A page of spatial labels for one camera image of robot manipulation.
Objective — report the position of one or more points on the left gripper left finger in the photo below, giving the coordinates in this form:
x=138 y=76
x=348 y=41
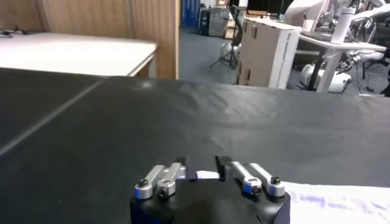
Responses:
x=166 y=184

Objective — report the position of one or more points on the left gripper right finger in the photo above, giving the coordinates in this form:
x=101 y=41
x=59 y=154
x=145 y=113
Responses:
x=253 y=182

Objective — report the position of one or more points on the lavender t-shirt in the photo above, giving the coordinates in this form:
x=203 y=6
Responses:
x=335 y=204

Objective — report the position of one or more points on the large black table cover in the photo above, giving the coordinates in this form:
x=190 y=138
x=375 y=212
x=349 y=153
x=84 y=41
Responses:
x=213 y=121

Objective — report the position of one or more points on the tall white cardboard box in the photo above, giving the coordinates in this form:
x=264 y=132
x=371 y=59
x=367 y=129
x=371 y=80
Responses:
x=265 y=51

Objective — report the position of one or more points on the small white standing desk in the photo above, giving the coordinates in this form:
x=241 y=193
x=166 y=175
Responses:
x=332 y=58

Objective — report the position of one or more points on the small black table cover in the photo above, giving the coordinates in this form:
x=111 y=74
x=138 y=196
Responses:
x=36 y=97

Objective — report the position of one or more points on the white rectangular table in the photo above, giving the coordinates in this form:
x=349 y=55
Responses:
x=76 y=53

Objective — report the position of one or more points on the wooden partition screen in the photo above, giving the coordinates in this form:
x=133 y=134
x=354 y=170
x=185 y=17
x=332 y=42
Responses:
x=122 y=18

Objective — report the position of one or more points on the blue storage crates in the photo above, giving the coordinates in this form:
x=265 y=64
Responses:
x=189 y=13

